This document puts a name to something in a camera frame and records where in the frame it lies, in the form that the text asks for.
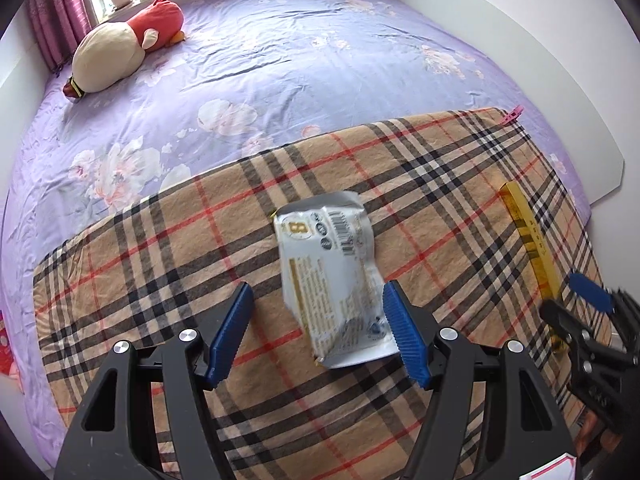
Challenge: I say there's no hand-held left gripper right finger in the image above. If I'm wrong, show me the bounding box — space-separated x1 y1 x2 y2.
381 280 577 480

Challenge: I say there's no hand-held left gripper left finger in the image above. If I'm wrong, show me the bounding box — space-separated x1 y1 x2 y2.
54 281 255 480

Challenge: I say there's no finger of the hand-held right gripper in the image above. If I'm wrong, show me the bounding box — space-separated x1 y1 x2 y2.
570 272 640 331
539 299 597 357

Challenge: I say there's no long gold box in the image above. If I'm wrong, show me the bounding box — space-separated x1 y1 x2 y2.
499 181 573 356

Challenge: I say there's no white and gold snack packet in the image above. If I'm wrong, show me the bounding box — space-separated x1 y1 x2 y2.
272 190 401 371

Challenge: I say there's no person's right hand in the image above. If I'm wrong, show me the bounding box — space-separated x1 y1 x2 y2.
575 405 621 458

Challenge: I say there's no pink and white box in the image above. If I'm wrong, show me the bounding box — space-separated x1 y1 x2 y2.
520 452 577 480

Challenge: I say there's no tan plaid cloth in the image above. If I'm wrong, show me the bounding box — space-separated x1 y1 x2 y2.
32 107 618 480

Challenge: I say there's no red round disc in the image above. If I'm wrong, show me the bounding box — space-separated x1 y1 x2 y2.
0 312 16 378

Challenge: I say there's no purple floral bedsheet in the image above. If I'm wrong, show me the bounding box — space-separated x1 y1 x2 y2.
0 0 593 466

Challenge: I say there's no red and cream plush toy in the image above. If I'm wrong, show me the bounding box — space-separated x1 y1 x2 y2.
62 0 187 101

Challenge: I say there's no pink curtain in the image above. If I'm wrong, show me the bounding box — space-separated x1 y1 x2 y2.
26 0 96 75

